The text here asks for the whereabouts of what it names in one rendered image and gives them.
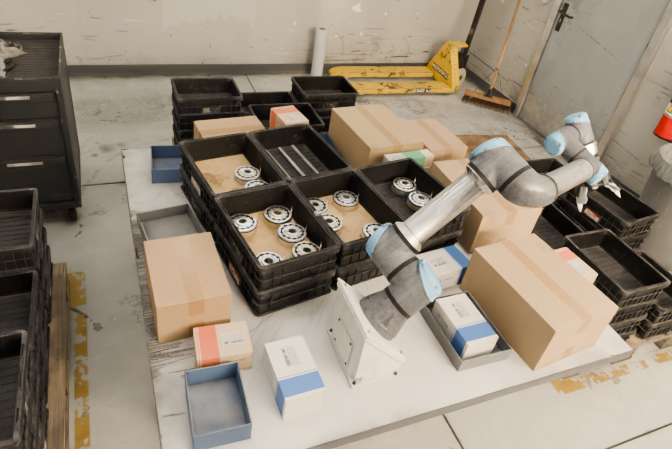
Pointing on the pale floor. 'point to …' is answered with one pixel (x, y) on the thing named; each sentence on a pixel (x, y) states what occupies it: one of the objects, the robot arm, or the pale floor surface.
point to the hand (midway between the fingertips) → (599, 204)
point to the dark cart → (40, 123)
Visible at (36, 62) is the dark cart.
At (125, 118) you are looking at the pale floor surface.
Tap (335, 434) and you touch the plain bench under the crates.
